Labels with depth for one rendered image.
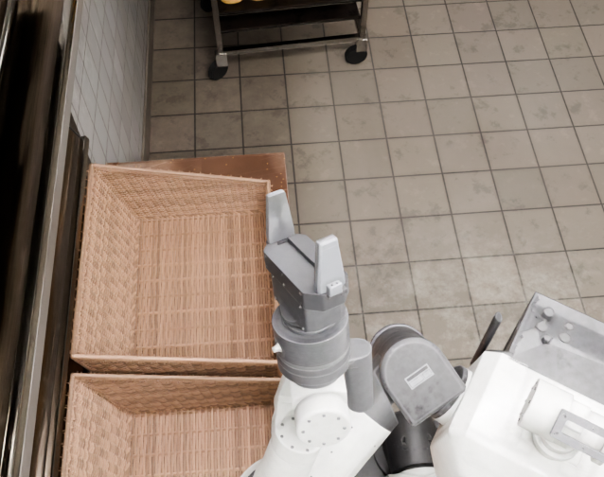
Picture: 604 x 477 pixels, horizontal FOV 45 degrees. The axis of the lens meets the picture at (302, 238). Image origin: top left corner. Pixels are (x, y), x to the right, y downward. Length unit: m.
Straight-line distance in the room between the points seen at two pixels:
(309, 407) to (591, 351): 0.46
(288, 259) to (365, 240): 2.01
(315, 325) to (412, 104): 2.51
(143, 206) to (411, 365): 1.25
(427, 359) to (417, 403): 0.06
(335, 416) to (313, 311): 0.15
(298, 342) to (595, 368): 0.49
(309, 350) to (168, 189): 1.31
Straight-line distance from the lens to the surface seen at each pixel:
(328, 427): 0.88
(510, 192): 3.03
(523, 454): 1.06
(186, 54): 3.46
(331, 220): 2.84
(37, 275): 1.14
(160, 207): 2.13
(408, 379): 1.05
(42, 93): 1.40
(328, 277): 0.73
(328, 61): 3.39
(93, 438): 1.75
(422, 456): 2.12
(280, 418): 0.97
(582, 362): 1.13
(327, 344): 0.81
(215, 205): 2.12
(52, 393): 1.60
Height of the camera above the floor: 2.37
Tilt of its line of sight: 58 degrees down
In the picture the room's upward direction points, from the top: straight up
